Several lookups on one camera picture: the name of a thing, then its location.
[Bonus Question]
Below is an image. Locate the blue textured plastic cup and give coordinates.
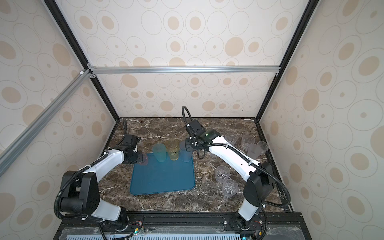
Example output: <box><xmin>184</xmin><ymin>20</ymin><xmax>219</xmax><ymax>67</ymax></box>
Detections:
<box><xmin>179</xmin><ymin>141</ymin><xmax>193</xmax><ymax>163</ymax></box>

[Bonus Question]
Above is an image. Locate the yellow plastic cup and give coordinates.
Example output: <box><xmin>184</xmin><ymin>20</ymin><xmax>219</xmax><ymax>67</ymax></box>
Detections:
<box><xmin>165</xmin><ymin>140</ymin><xmax>180</xmax><ymax>161</ymax></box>

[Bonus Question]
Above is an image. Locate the green textured plastic cup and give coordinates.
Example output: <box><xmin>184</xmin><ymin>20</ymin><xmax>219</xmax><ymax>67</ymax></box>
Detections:
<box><xmin>153</xmin><ymin>143</ymin><xmax>167</xmax><ymax>163</ymax></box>

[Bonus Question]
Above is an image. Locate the teal plastic tray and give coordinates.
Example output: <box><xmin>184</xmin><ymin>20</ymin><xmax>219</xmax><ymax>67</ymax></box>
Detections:
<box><xmin>130</xmin><ymin>153</ymin><xmax>196</xmax><ymax>196</ymax></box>

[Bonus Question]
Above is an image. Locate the clear faceted cup back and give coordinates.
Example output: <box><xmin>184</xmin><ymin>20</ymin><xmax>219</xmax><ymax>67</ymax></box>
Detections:
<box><xmin>225</xmin><ymin>133</ymin><xmax>238</xmax><ymax>146</ymax></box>

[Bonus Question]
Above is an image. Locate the clear faceted cup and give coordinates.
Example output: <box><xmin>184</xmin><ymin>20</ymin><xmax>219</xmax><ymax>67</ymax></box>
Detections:
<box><xmin>209</xmin><ymin>152</ymin><xmax>218</xmax><ymax>159</ymax></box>
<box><xmin>225</xmin><ymin>133</ymin><xmax>238</xmax><ymax>146</ymax></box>

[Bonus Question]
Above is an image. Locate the pink plastic cup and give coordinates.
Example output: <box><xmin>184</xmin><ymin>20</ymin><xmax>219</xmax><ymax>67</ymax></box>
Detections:
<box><xmin>139</xmin><ymin>153</ymin><xmax>149</xmax><ymax>166</ymax></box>

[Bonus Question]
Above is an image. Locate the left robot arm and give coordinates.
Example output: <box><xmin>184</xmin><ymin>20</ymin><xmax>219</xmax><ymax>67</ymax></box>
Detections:
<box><xmin>54</xmin><ymin>120</ymin><xmax>144</xmax><ymax>227</ymax></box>

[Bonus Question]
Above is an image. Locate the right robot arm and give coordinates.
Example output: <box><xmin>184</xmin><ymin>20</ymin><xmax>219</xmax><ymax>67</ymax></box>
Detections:
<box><xmin>181</xmin><ymin>106</ymin><xmax>291</xmax><ymax>231</ymax></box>

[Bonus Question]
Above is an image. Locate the clear cup behind gripper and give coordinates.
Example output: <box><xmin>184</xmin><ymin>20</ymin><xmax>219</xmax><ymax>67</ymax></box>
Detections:
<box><xmin>241</xmin><ymin>135</ymin><xmax>256</xmax><ymax>151</ymax></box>

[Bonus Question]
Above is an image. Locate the frosted white plastic cup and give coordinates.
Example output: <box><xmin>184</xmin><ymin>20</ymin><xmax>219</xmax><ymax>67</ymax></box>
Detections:
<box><xmin>247</xmin><ymin>144</ymin><xmax>263</xmax><ymax>160</ymax></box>

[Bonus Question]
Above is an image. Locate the horizontal aluminium rail back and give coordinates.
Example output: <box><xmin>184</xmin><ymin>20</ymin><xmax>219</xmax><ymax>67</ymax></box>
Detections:
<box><xmin>90</xmin><ymin>66</ymin><xmax>280</xmax><ymax>74</ymax></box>

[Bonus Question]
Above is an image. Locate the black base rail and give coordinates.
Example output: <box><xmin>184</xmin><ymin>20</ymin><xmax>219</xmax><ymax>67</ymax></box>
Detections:
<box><xmin>54</xmin><ymin>212</ymin><xmax>311</xmax><ymax>240</ymax></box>

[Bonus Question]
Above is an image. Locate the diagonal aluminium rail left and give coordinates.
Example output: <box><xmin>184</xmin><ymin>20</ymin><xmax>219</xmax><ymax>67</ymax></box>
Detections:
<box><xmin>1</xmin><ymin>70</ymin><xmax>91</xmax><ymax>175</ymax></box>

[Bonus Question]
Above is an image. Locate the black frame post left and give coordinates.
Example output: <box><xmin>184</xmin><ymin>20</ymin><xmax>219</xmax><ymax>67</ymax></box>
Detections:
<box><xmin>43</xmin><ymin>0</ymin><xmax>120</xmax><ymax>122</ymax></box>

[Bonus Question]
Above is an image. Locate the black frame post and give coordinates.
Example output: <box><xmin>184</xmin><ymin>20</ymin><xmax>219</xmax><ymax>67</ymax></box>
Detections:
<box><xmin>43</xmin><ymin>0</ymin><xmax>120</xmax><ymax>122</ymax></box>
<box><xmin>255</xmin><ymin>0</ymin><xmax>319</xmax><ymax>123</ymax></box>

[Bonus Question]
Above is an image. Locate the black frame post right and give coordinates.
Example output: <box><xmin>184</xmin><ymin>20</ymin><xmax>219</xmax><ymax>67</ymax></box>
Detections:
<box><xmin>255</xmin><ymin>0</ymin><xmax>319</xmax><ymax>123</ymax></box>

